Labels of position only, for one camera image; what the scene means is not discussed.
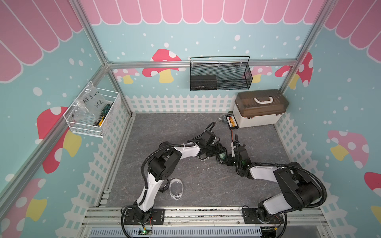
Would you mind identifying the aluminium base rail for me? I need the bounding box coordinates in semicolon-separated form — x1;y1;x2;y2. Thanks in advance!
80;206;286;238

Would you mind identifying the green tool in basket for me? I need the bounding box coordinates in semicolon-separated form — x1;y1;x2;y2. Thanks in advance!
93;104;112;127

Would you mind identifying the black wire mesh wall basket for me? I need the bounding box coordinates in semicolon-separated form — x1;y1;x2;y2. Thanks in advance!
189;56;253;90

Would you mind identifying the brown lid storage box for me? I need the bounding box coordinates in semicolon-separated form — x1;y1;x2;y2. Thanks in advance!
233;89;289;128

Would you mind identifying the green wall charger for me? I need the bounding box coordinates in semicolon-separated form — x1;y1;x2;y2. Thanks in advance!
219;153;226;160

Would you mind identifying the clear labelled plastic bag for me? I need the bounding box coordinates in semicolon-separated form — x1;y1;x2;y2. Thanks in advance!
72;83;108;121

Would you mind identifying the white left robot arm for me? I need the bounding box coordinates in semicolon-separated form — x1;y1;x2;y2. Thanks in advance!
136;131;225;213

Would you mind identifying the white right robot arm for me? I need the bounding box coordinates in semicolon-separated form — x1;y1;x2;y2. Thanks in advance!
226;141;327;223

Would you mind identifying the black yellow battery charger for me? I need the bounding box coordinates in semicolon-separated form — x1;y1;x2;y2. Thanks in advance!
225;114;239;130

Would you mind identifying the white wire wall basket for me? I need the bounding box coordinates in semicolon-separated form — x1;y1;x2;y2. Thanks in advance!
63;82;121;138

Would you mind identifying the black box in basket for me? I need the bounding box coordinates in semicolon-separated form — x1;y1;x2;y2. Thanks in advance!
190;75;217;91

